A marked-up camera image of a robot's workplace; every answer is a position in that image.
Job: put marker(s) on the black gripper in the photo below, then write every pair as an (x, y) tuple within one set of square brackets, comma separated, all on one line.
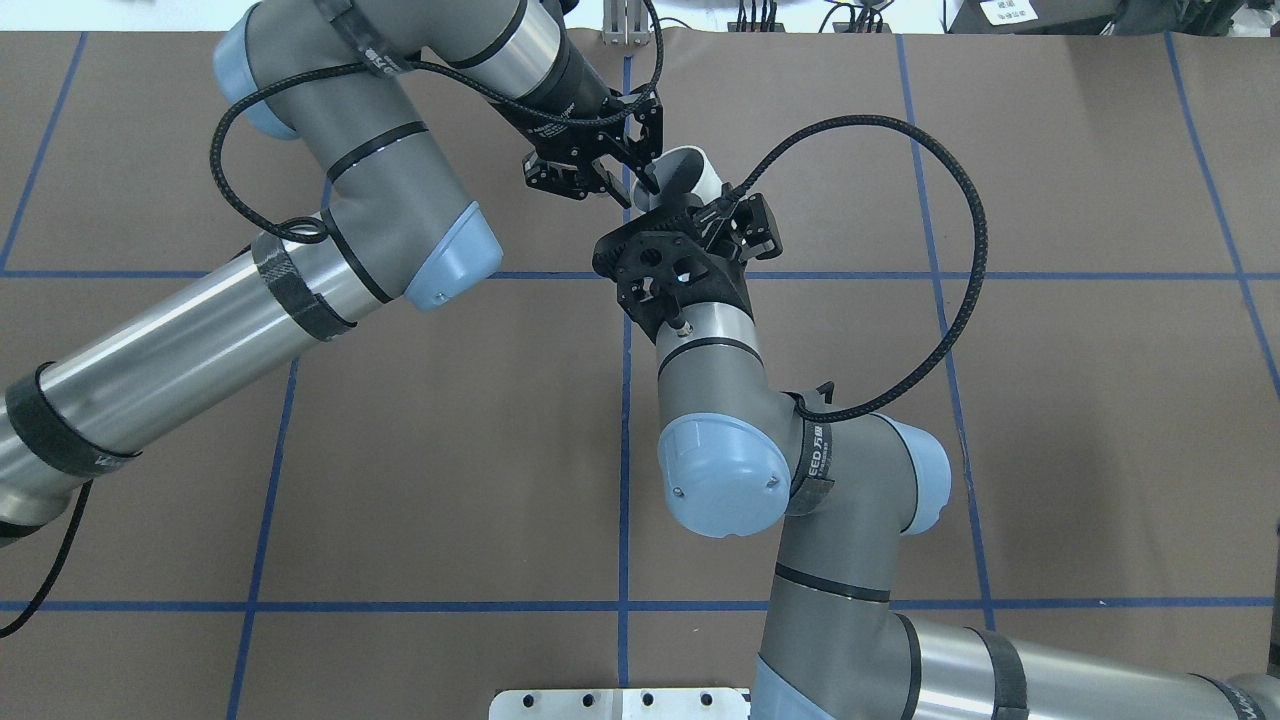
[(566, 97), (727, 284)]

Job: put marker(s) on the white mug with HOME print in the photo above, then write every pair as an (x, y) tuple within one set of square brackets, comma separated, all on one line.
[(685, 169)]

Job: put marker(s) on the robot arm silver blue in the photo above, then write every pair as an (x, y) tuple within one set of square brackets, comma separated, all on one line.
[(736, 458), (401, 223)]

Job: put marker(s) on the black box with label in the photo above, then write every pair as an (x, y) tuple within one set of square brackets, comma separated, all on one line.
[(1032, 17)]

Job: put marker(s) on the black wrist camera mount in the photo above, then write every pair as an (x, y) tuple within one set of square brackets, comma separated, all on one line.
[(636, 261)]

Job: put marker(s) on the aluminium frame post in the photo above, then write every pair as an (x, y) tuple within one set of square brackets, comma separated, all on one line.
[(626, 23)]

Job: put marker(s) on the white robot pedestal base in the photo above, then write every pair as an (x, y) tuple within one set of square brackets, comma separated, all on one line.
[(622, 703)]

